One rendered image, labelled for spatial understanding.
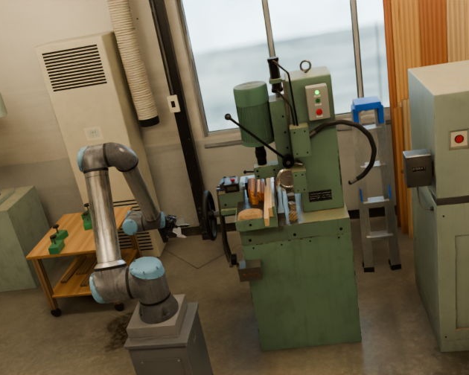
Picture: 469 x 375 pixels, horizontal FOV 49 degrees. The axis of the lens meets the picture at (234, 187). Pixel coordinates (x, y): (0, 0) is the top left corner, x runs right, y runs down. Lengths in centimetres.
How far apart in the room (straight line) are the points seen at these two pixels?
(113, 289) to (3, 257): 214
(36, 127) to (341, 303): 285
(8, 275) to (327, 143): 289
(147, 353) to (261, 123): 124
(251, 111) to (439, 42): 173
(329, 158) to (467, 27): 166
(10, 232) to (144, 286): 210
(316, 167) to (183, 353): 113
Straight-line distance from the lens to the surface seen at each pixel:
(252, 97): 259
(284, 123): 264
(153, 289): 241
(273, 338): 309
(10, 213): 428
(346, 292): 293
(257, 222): 259
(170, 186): 435
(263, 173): 277
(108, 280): 244
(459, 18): 391
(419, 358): 305
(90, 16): 417
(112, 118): 395
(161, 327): 247
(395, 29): 381
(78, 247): 366
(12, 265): 449
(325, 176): 271
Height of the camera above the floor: 204
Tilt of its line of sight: 22 degrees down
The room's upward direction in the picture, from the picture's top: 11 degrees counter-clockwise
